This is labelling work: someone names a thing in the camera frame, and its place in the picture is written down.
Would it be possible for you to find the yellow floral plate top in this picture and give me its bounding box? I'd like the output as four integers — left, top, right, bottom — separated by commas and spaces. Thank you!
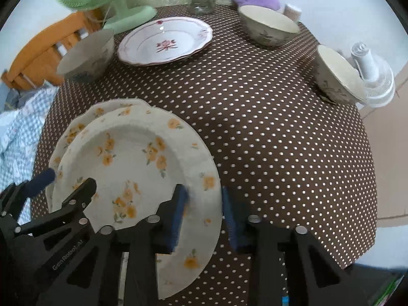
46, 106, 222, 299

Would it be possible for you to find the yellow floral plate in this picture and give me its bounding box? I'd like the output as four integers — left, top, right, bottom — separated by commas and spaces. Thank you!
45, 98, 151, 211
46, 106, 222, 299

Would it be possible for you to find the cream floral bowl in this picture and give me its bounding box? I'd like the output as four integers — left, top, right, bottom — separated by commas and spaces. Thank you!
315, 44, 366, 105
238, 5, 300, 47

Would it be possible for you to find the blue checkered cloth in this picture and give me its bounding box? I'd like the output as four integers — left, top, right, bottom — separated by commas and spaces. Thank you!
0, 83, 62, 227

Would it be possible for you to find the yellow floral plate bottom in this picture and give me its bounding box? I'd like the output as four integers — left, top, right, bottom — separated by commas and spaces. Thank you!
45, 98, 151, 211

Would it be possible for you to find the brown polka dot tablecloth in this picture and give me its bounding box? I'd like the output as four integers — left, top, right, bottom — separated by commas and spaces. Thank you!
30, 3, 378, 306

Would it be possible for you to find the orange wooden chair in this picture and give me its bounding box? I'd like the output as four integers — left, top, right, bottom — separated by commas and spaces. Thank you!
1, 9, 102, 91

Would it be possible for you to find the grey bowl left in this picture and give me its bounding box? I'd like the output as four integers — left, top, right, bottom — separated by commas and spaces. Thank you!
56, 29, 115, 84

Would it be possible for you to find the red floral white plate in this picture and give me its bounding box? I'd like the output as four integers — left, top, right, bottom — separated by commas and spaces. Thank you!
118, 17, 213, 66

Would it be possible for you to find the white standing fan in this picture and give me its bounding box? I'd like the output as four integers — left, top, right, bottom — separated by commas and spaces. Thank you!
351, 42, 396, 108

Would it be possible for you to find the cotton swab container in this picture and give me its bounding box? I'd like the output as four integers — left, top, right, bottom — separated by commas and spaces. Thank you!
283, 4, 302, 23

